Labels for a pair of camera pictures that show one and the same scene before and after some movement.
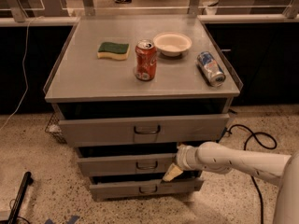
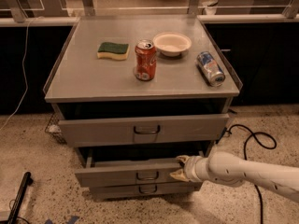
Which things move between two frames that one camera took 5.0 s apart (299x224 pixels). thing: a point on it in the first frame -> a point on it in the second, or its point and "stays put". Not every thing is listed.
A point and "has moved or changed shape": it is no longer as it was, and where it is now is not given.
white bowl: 171,44 stays put
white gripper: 184,158 -> 191,168
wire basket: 53,128 stays put
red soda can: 146,56 stays put
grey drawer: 125,165 has moved or changed shape
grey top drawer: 143,130 stays put
